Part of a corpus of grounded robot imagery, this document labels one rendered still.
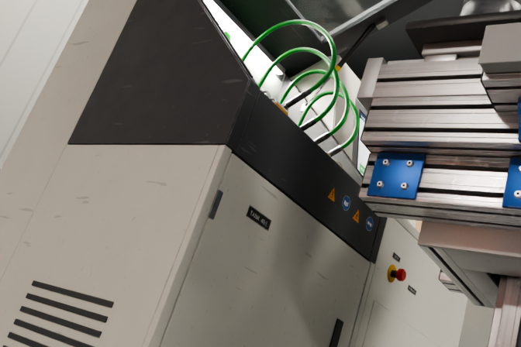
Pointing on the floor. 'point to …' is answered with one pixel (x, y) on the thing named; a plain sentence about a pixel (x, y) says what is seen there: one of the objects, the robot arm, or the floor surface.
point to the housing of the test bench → (66, 97)
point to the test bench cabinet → (112, 246)
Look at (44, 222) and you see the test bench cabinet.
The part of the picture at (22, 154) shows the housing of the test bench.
